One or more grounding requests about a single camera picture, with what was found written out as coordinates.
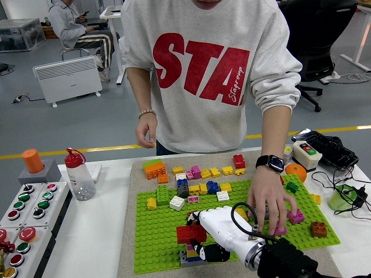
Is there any person's left hand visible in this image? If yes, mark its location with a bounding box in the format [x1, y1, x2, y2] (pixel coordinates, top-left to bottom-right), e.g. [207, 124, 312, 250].
[246, 166, 299, 236]

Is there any person's right hand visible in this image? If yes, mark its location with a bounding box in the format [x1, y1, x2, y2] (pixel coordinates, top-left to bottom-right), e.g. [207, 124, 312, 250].
[134, 114, 159, 149]

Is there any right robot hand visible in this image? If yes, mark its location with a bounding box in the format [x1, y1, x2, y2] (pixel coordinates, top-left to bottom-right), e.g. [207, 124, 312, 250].
[185, 206, 264, 264]

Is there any large red brick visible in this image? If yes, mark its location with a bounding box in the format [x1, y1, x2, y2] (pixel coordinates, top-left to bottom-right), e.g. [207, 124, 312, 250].
[176, 225, 208, 244]

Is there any pink square brick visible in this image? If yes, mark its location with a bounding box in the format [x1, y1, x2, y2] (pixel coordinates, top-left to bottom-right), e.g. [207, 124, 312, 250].
[287, 208, 305, 225]
[272, 221, 288, 236]

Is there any long grey brick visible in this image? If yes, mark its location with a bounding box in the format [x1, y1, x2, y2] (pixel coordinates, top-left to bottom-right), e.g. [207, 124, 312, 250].
[254, 205, 272, 221]

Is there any yellow curved brick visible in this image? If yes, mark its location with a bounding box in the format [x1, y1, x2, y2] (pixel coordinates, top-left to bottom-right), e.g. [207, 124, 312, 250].
[234, 208, 250, 222]

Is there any lime flat brick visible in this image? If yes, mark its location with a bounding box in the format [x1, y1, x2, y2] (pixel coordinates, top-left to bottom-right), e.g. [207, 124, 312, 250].
[143, 158, 163, 169]

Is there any tall red brick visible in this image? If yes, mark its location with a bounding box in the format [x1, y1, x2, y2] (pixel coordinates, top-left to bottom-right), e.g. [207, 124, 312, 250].
[232, 154, 247, 170]

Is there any large orange brick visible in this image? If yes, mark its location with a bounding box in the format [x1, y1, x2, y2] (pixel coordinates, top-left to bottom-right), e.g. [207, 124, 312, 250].
[144, 161, 168, 181]

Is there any blue square brick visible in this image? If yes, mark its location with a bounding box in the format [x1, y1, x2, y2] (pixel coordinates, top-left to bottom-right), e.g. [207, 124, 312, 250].
[206, 180, 220, 195]

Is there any grey base brick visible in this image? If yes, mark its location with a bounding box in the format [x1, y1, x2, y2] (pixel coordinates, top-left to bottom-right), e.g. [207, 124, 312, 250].
[179, 248, 209, 268]

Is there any dark grey sloped brick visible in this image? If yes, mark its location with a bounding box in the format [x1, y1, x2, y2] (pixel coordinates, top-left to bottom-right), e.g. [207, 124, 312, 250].
[177, 184, 191, 199]

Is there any green baseplate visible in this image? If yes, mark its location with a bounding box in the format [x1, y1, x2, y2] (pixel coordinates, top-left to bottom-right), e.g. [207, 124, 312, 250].
[133, 173, 341, 275]

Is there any tall lime brick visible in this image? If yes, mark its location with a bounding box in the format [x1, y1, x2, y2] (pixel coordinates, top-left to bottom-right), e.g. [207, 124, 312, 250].
[156, 184, 170, 207]

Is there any black smartwatch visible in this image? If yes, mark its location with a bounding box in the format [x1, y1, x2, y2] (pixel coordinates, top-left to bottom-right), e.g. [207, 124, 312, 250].
[255, 155, 285, 174]

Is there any orange fruit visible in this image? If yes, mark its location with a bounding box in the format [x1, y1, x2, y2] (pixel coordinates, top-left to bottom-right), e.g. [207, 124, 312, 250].
[284, 163, 307, 183]

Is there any white flat plate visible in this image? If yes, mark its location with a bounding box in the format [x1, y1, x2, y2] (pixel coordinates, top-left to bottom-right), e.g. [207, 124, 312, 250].
[86, 163, 103, 186]

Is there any green translucent cup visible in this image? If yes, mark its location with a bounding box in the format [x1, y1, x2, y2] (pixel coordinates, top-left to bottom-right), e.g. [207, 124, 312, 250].
[328, 185, 356, 212]

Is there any black plastic tray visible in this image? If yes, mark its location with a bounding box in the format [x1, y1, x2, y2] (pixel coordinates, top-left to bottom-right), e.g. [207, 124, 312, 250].
[291, 129, 359, 172]

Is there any clear bottle red cap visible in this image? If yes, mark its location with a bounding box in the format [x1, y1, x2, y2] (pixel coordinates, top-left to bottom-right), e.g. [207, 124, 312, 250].
[64, 147, 97, 202]

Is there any white desk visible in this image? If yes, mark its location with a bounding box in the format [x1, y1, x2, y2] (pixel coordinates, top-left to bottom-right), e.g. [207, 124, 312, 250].
[99, 5, 128, 86]
[340, 4, 371, 73]

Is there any white panel heater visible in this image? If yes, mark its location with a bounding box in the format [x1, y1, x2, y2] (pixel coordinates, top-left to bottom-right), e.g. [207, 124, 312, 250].
[32, 55, 103, 108]

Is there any black plug adapter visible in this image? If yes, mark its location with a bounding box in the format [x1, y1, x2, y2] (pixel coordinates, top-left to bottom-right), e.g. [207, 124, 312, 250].
[352, 185, 369, 208]

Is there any grey square block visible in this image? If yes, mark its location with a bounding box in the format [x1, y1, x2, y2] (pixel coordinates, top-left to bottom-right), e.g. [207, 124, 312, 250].
[17, 159, 62, 185]

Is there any metal chair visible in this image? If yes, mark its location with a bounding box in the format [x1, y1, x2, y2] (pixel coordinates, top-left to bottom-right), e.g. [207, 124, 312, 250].
[59, 37, 101, 61]

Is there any orange cylinder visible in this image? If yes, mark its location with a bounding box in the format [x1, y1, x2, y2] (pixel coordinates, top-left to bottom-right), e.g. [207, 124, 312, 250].
[21, 149, 45, 174]

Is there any grey push-button box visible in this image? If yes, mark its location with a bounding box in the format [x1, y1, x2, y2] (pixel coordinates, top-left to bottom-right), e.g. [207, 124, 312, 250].
[22, 181, 73, 241]
[0, 182, 46, 229]

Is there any seated person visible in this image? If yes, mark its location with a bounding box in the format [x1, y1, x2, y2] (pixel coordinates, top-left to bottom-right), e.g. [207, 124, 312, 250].
[48, 0, 121, 83]

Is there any white power strip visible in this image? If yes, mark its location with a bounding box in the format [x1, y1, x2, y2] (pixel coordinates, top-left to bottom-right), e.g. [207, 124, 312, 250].
[318, 71, 341, 85]

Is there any wooden crate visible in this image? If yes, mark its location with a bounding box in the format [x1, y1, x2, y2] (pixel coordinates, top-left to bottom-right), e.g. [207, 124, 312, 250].
[42, 24, 60, 40]

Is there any black floor device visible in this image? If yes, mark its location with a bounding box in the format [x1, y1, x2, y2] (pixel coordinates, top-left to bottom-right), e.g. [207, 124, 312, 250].
[0, 62, 15, 76]

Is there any clear storage box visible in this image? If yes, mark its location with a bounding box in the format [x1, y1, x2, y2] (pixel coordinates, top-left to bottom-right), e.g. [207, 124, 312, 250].
[0, 17, 47, 53]

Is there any grey emergency-stop button box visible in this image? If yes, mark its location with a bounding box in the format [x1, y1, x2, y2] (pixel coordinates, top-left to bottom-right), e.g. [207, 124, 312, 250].
[1, 225, 57, 278]
[0, 227, 23, 278]

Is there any black office chair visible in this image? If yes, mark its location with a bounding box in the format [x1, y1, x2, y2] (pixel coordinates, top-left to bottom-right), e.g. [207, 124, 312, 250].
[279, 0, 359, 113]

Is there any bead bracelet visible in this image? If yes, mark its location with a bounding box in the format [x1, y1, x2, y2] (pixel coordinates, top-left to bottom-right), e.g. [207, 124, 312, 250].
[137, 109, 157, 120]

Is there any grey two-button switch box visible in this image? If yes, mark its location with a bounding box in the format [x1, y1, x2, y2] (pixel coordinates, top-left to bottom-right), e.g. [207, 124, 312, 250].
[283, 144, 295, 164]

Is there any thin black cord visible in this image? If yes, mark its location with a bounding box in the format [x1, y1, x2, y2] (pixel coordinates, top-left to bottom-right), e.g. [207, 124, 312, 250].
[311, 170, 371, 221]

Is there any white two-button switch box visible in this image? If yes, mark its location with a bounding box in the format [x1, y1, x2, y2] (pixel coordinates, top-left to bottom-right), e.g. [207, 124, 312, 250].
[292, 140, 323, 172]

